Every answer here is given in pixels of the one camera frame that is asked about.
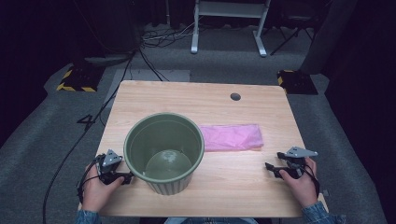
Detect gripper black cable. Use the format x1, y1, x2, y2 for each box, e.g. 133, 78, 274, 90
76, 158, 102, 204
301, 162, 321, 198

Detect black yellow striped base plate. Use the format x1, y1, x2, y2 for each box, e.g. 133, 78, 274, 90
276, 69, 319, 96
56, 64, 106, 93

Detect black tripod stand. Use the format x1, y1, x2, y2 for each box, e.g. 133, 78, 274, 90
268, 17, 316, 57

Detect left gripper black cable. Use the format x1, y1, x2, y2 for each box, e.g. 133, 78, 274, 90
76, 158, 102, 204

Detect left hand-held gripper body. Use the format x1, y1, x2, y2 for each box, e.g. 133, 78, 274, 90
95, 148, 126, 186

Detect person's right hand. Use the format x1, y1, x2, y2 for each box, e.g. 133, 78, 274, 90
277, 157, 319, 209

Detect person's left hand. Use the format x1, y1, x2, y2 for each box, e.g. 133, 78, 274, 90
81, 172, 125, 213

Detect bundle of floor cables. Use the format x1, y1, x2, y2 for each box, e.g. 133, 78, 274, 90
140, 21, 202, 49

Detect green ribbed trash bin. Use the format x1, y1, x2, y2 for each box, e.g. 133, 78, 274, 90
123, 112, 205, 196

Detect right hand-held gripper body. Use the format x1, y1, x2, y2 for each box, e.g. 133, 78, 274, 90
283, 146, 318, 180

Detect white metal stand frame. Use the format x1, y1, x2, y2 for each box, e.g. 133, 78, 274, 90
190, 0, 272, 58

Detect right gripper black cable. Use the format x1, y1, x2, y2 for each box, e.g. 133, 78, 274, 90
301, 162, 321, 198

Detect grey curtain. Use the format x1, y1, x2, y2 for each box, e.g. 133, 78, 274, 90
299, 0, 360, 76

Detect dark stand on base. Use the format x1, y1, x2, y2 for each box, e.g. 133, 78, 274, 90
70, 0, 143, 67

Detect pink plastic bag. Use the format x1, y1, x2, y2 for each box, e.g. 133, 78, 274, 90
199, 123, 264, 153

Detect long black floor cable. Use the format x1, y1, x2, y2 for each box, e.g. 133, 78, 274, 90
42, 50, 137, 224

